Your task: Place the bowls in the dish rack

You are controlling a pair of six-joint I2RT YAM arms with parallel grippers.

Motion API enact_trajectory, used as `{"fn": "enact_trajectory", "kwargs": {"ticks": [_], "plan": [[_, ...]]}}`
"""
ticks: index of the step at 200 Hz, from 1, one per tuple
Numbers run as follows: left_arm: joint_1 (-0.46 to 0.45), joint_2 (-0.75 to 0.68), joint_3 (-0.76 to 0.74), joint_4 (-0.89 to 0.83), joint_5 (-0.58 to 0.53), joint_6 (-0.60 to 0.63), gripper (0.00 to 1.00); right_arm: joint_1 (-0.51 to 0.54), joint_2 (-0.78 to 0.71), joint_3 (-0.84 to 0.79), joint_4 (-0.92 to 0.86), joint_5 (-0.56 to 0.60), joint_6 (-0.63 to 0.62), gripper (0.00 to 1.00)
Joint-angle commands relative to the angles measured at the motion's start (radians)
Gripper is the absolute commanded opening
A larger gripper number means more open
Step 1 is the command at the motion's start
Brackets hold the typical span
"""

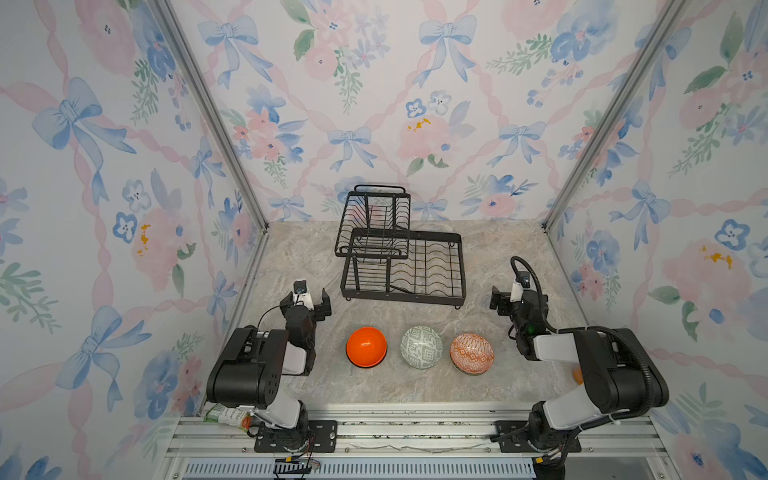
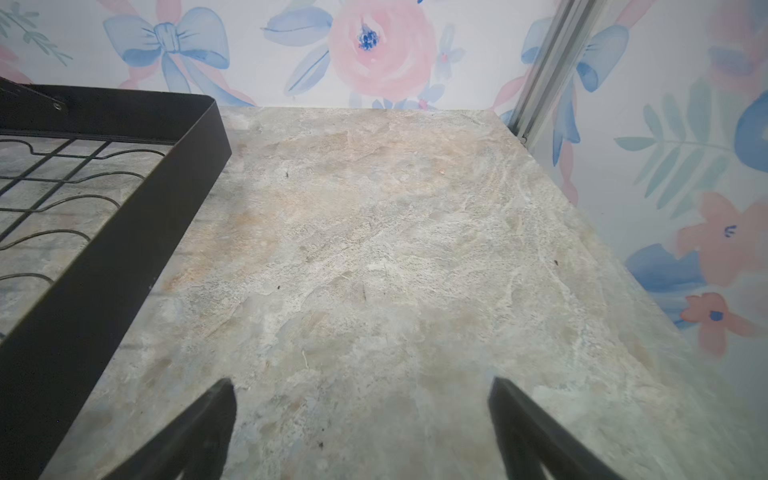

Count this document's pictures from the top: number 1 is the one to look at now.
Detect red patterned ceramic bowl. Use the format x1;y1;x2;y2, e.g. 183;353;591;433
449;332;495;375

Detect orange plastic bowl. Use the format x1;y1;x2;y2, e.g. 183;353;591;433
345;327;389;369

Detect green patterned ceramic bowl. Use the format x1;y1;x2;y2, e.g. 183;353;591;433
400;325;443;370

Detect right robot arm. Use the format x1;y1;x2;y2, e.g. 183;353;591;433
489;284;670;453

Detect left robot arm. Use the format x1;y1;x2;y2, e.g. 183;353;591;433
205;280;332;451

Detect orange can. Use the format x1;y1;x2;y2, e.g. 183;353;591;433
572;368;584;385

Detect green snack packet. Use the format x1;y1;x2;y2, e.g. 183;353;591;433
203;404;252;431

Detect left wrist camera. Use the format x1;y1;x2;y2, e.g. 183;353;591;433
292;279;314;310

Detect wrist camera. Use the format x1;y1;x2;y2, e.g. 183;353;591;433
510;271;531;302
292;279;314;310

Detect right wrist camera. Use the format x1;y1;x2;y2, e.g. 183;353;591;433
510;271;531;302

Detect black wire dish rack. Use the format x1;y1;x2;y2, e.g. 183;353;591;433
334;184;466;309

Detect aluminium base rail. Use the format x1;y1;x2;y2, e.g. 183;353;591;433
161;403;682;480

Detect black corrugated cable conduit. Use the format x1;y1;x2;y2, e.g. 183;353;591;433
509;256;656;421

